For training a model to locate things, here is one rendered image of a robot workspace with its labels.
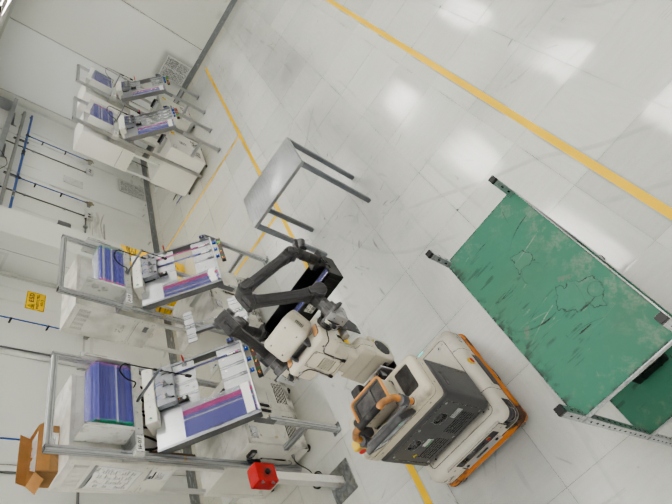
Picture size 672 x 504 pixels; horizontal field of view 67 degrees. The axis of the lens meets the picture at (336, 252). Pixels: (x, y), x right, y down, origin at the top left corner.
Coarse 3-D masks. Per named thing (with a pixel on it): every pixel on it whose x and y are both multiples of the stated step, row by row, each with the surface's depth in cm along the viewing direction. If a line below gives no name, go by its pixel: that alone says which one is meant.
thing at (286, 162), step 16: (288, 144) 427; (272, 160) 439; (288, 160) 417; (320, 160) 455; (272, 176) 429; (288, 176) 409; (320, 176) 416; (352, 176) 478; (256, 192) 442; (272, 192) 420; (352, 192) 437; (256, 208) 432; (256, 224) 423; (304, 224) 495; (288, 240) 445
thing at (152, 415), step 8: (144, 376) 374; (152, 376) 373; (144, 384) 368; (152, 384) 368; (152, 392) 362; (144, 400) 358; (152, 400) 357; (144, 408) 353; (152, 408) 352; (152, 416) 347; (152, 424) 344; (160, 424) 349; (152, 432) 349
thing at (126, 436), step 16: (80, 368) 360; (48, 384) 327; (48, 400) 315; (48, 416) 307; (48, 432) 299; (80, 432) 312; (96, 432) 317; (112, 432) 322; (128, 432) 328; (304, 432) 373; (336, 432) 388; (128, 448) 327; (144, 448) 326; (288, 448) 379
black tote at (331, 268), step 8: (320, 264) 291; (304, 272) 290; (312, 272) 292; (320, 272) 295; (328, 272) 274; (336, 272) 280; (304, 280) 294; (312, 280) 296; (328, 280) 277; (336, 280) 280; (296, 288) 295; (328, 288) 281; (328, 296) 285; (288, 304) 300; (296, 304) 303; (304, 304) 281; (280, 312) 301; (288, 312) 304; (304, 312) 285; (312, 312) 287; (272, 320) 303; (280, 320) 305; (272, 328) 306
